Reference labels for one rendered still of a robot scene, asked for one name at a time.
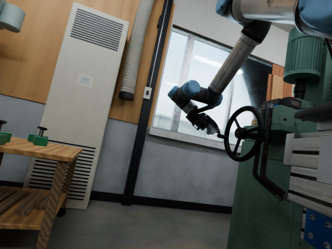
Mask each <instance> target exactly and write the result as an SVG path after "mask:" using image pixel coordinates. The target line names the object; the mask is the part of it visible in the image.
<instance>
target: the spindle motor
mask: <svg viewBox="0 0 332 249"><path fill-rule="evenodd" d="M323 45H324V38H323V37H317V36H312V35H306V34H303V33H301V32H300V31H299V30H298V29H297V28H296V26H295V27H294V28H292V30H291V31H290V32H289V37H288V45H287V53H286V61H285V69H284V76H283V81H284V82H286V83H289V84H295V82H294V80H295V79H298V78H305V79H307V82H306V84H310V83H314V82H317V81H318V80H319V79H320V75H321V64H322V55H323Z"/></svg>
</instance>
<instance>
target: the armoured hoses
mask: <svg viewBox="0 0 332 249"><path fill-rule="evenodd" d="M273 105H274V104H272V103H269V104H268V108H267V116H266V117H267V118H266V125H265V126H266V127H265V133H264V134H265V135H264V141H263V150H262V157H261V158H262V159H261V167H260V176H259V175H258V173H257V170H258V163H259V157H260V150H261V147H260V148H259V150H258V151H257V153H256V154H255V155H254V160H253V161H254V162H253V167H252V175H253V177H254V178H255V179H256V180H257V181H258V182H259V183H260V184H261V185H262V186H263V187H264V188H266V189H267V190H268V191H269V192H270V193H271V194H272V195H273V196H274V197H275V198H276V199H278V200H279V201H282V200H283V199H285V200H287V201H288V202H290V200H288V199H287V196H288V194H287V193H286V192H285V191H284V190H283V189H281V188H280V187H279V186H277V185H276V184H275V183H273V182H272V181H271V180H270V179H268V178H267V177H266V174H265V173H266V165H267V156H268V148H269V147H268V146H269V139H270V129H271V120H272V109H273ZM266 107H267V105H262V107H261V114H262V116H263V119H264V121H265V114H266Z"/></svg>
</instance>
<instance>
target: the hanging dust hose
mask: <svg viewBox="0 0 332 249"><path fill-rule="evenodd" d="M153 3H154V0H139V4H138V7H137V10H136V14H135V18H134V22H133V26H132V30H131V34H130V39H129V44H128V48H127V53H126V58H125V64H124V70H123V75H122V81H121V86H120V92H119V98H120V99H123V100H127V101H133V97H134V92H135V86H136V80H137V75H138V69H139V63H140V58H141V53H142V48H143V44H144V39H145V35H146V30H147V26H148V22H149V18H150V14H151V11H152V7H153Z"/></svg>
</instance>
